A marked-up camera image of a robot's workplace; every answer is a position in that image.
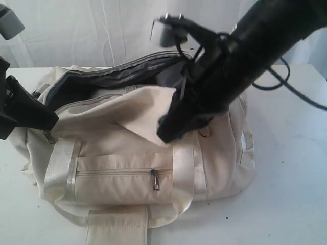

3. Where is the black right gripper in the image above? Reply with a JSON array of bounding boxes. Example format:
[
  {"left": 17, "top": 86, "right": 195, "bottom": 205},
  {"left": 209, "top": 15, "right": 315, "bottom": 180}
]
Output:
[{"left": 156, "top": 33, "right": 281, "bottom": 143}]

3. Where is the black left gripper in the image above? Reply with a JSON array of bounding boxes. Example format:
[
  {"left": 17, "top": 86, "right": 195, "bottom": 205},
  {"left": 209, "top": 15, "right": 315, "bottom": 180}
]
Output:
[{"left": 1, "top": 57, "right": 59, "bottom": 140}]

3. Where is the cream fabric duffel bag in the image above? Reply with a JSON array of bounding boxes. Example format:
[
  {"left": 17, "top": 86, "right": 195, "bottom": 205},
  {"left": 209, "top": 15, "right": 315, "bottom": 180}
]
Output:
[{"left": 9, "top": 51, "right": 255, "bottom": 244}]

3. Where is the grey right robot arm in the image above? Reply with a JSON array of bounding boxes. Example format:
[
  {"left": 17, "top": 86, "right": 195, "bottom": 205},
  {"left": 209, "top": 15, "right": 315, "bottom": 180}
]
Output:
[{"left": 157, "top": 1, "right": 326, "bottom": 143}]

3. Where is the white backdrop curtain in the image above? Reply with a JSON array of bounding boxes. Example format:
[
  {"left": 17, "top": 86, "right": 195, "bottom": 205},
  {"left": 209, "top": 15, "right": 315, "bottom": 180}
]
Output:
[{"left": 0, "top": 0, "right": 327, "bottom": 68}]

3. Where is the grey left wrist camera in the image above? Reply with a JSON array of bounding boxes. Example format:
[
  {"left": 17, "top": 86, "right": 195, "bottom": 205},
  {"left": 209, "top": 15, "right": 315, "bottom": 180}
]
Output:
[{"left": 1, "top": 4, "right": 25, "bottom": 40}]

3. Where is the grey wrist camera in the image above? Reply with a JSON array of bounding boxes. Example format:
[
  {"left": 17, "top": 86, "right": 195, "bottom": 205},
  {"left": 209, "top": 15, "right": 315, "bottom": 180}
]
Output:
[
  {"left": 150, "top": 14, "right": 188, "bottom": 48},
  {"left": 1, "top": 4, "right": 25, "bottom": 40}
]

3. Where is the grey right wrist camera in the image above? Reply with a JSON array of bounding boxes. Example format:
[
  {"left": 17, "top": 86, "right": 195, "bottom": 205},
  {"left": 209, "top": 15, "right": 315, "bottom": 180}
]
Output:
[{"left": 150, "top": 14, "right": 188, "bottom": 48}]

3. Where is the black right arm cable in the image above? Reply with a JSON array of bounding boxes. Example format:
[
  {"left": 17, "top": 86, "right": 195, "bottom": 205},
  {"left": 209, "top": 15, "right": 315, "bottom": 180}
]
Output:
[{"left": 176, "top": 33, "right": 327, "bottom": 110}]

